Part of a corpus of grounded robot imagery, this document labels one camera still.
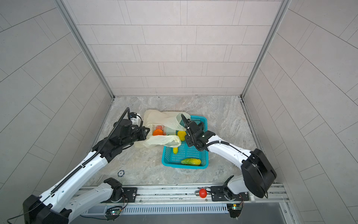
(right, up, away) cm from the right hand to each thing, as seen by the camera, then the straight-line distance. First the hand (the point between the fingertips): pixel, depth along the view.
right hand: (189, 137), depth 85 cm
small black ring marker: (-39, -18, -8) cm, 44 cm away
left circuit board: (-36, -30, -21) cm, 51 cm away
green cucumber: (+1, -12, -7) cm, 14 cm away
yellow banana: (-8, -7, -2) cm, 11 cm away
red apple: (-20, +6, +5) cm, 21 cm away
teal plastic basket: (-11, -13, -3) cm, 17 cm away
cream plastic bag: (-10, +10, -3) cm, 15 cm away
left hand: (-20, +8, -11) cm, 23 cm away
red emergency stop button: (+7, -25, -15) cm, 30 cm away
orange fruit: (-19, +3, +1) cm, 20 cm away
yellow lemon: (-5, +1, +2) cm, 5 cm away
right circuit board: (+22, -31, -18) cm, 42 cm away
